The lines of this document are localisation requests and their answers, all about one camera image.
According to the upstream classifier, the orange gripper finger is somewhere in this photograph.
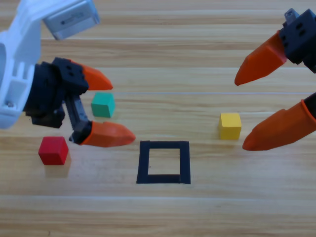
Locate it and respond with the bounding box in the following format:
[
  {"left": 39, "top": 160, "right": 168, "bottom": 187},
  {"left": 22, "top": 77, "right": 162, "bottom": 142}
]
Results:
[{"left": 242, "top": 92, "right": 316, "bottom": 152}]

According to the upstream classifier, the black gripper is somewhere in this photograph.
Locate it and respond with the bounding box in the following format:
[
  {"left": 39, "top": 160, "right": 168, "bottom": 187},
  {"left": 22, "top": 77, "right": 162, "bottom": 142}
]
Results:
[
  {"left": 24, "top": 57, "right": 136, "bottom": 148},
  {"left": 234, "top": 8, "right": 316, "bottom": 86}
]

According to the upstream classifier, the red cube block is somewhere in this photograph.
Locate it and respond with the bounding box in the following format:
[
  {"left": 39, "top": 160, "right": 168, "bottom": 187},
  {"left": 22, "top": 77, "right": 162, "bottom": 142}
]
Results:
[{"left": 38, "top": 136, "right": 69, "bottom": 165}]

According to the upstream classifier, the black tape square outline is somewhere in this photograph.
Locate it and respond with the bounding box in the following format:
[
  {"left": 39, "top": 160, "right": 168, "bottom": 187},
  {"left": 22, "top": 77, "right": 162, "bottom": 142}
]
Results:
[{"left": 136, "top": 140, "right": 191, "bottom": 185}]

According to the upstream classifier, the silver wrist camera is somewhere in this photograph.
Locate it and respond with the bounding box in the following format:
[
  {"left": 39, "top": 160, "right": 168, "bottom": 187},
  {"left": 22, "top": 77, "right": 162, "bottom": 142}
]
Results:
[{"left": 42, "top": 0, "right": 101, "bottom": 40}]

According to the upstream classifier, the white wrist mount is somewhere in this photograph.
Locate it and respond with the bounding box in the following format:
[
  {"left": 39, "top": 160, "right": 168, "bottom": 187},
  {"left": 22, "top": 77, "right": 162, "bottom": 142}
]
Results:
[{"left": 0, "top": 0, "right": 65, "bottom": 129}]

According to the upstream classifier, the green cube block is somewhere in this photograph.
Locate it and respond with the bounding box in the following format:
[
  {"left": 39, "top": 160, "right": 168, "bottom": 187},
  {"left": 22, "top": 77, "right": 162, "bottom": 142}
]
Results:
[{"left": 90, "top": 92, "right": 116, "bottom": 118}]

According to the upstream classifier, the yellow cube block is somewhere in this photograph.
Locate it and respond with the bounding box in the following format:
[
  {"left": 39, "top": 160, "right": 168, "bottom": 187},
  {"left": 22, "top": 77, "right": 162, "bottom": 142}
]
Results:
[{"left": 218, "top": 113, "right": 242, "bottom": 141}]

